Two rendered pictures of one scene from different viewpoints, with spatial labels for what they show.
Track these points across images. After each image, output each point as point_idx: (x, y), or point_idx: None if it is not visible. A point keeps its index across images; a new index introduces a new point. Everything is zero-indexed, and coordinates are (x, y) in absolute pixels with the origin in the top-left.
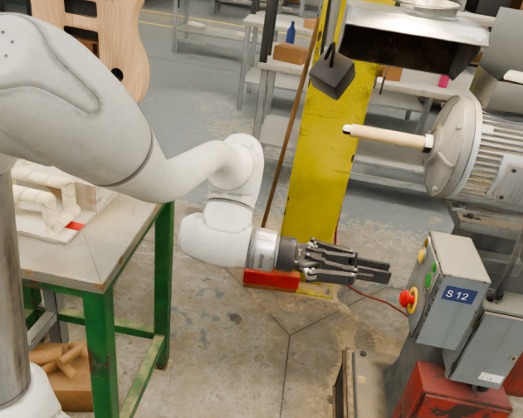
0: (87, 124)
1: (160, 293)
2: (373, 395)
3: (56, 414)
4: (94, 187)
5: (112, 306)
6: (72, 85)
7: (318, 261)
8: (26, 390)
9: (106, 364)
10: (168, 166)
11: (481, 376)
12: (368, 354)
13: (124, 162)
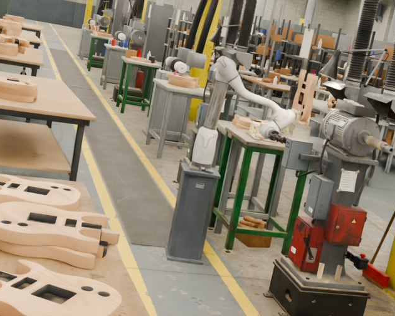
0: (223, 68)
1: (292, 206)
2: None
3: None
4: None
5: (250, 157)
6: (223, 63)
7: (274, 135)
8: (211, 129)
9: (241, 176)
10: (242, 87)
11: (308, 209)
12: None
13: (228, 76)
